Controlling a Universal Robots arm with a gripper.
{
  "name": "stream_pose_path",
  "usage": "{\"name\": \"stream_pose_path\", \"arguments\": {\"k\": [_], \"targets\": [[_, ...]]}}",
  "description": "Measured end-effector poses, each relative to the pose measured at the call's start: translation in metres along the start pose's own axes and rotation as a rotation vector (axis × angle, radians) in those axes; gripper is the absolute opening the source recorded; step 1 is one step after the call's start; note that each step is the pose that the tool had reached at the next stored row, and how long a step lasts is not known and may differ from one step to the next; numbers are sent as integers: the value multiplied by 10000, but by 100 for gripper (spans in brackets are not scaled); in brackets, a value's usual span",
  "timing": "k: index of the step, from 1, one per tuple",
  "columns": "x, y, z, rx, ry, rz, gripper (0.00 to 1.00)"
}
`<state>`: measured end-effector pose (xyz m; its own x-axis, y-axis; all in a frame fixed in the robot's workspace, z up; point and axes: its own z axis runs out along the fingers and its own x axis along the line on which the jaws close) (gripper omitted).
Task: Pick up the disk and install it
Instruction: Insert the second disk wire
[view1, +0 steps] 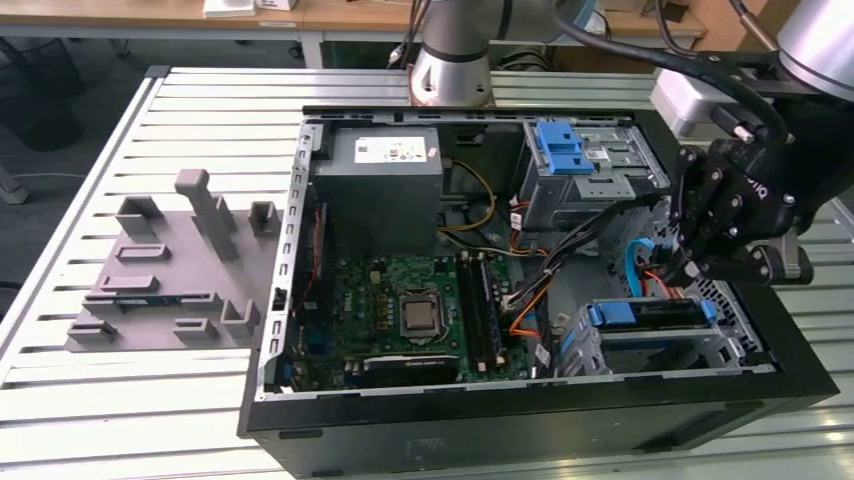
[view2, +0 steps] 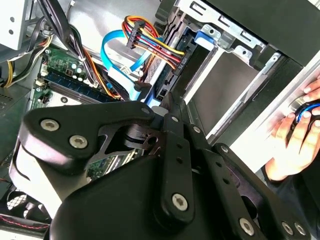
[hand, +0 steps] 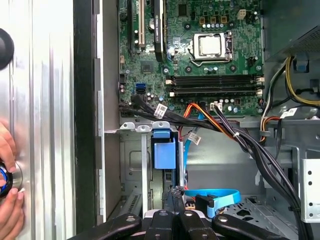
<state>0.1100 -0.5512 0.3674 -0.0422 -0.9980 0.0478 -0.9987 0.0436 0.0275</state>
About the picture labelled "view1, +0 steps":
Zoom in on metal optical drive cage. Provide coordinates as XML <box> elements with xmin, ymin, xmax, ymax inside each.
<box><xmin>518</xmin><ymin>119</ymin><xmax>675</xmax><ymax>234</ymax></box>

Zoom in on green motherboard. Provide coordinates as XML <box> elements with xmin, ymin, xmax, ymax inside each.
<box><xmin>292</xmin><ymin>252</ymin><xmax>539</xmax><ymax>394</ymax></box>

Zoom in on hard disk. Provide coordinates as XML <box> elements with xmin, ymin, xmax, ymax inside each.
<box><xmin>558</xmin><ymin>298</ymin><xmax>719</xmax><ymax>374</ymax></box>

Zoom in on wooden desk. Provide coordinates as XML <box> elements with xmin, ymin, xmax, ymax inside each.
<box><xmin>0</xmin><ymin>0</ymin><xmax>708</xmax><ymax>76</ymax></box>

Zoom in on black open PC case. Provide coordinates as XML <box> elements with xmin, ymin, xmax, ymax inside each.
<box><xmin>237</xmin><ymin>103</ymin><xmax>840</xmax><ymax>477</ymax></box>

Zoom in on black graphics card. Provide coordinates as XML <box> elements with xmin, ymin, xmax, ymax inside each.
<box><xmin>344</xmin><ymin>352</ymin><xmax>463</xmax><ymax>390</ymax></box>

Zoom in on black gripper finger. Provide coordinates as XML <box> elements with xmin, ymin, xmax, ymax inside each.
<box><xmin>686</xmin><ymin>238</ymin><xmax>775</xmax><ymax>289</ymax></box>
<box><xmin>668</xmin><ymin>145</ymin><xmax>748</xmax><ymax>281</ymax></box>

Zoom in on grey parts rack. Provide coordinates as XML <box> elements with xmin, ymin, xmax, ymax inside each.
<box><xmin>65</xmin><ymin>168</ymin><xmax>285</xmax><ymax>354</ymax></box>

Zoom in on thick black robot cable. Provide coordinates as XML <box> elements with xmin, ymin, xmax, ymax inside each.
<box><xmin>552</xmin><ymin>0</ymin><xmax>795</xmax><ymax>144</ymax></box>

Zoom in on blue data wire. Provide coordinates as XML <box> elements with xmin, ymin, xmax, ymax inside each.
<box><xmin>624</xmin><ymin>239</ymin><xmax>654</xmax><ymax>301</ymax></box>

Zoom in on black camera with grey bracket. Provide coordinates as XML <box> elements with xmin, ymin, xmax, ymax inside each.
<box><xmin>750</xmin><ymin>234</ymin><xmax>815</xmax><ymax>287</ymax></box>

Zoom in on blue drive cage latch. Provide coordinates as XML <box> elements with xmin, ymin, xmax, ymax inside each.
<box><xmin>532</xmin><ymin>122</ymin><xmax>596</xmax><ymax>176</ymax></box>

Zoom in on black cable bundle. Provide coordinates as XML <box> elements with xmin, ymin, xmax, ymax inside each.
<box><xmin>503</xmin><ymin>197</ymin><xmax>668</xmax><ymax>309</ymax></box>

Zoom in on black RAM slot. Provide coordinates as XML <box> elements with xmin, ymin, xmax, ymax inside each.
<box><xmin>476</xmin><ymin>252</ymin><xmax>510</xmax><ymax>366</ymax></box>
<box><xmin>455</xmin><ymin>252</ymin><xmax>487</xmax><ymax>369</ymax></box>

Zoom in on silver CPU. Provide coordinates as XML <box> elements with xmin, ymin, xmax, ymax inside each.
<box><xmin>401</xmin><ymin>299</ymin><xmax>441</xmax><ymax>337</ymax></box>

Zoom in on power wire with orange strands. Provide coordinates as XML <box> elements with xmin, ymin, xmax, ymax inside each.
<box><xmin>639</xmin><ymin>247</ymin><xmax>686</xmax><ymax>302</ymax></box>

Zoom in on grey power supply unit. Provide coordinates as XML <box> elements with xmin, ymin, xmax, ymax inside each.
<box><xmin>311</xmin><ymin>127</ymin><xmax>447</xmax><ymax>256</ymax></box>

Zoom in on red twisted wire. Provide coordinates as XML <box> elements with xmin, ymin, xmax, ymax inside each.
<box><xmin>312</xmin><ymin>202</ymin><xmax>329</xmax><ymax>301</ymax></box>

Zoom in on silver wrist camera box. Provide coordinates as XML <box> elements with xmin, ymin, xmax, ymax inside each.
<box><xmin>651</xmin><ymin>67</ymin><xmax>735</xmax><ymax>134</ymax></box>

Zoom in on black labelled cable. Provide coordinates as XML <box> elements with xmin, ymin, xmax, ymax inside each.
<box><xmin>530</xmin><ymin>299</ymin><xmax>559</xmax><ymax>379</ymax></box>

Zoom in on CPU socket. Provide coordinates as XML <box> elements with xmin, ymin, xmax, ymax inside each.
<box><xmin>396</xmin><ymin>287</ymin><xmax>449</xmax><ymax>350</ymax></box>

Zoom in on metal disk bay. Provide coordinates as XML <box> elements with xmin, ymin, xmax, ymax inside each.
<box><xmin>556</xmin><ymin>297</ymin><xmax>762</xmax><ymax>377</ymax></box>

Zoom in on grey stand foot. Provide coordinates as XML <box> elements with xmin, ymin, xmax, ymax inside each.
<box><xmin>0</xmin><ymin>164</ymin><xmax>29</xmax><ymax>205</ymax></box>

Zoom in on yellow wire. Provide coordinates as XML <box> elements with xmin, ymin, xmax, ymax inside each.
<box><xmin>436</xmin><ymin>159</ymin><xmax>500</xmax><ymax>234</ymax></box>

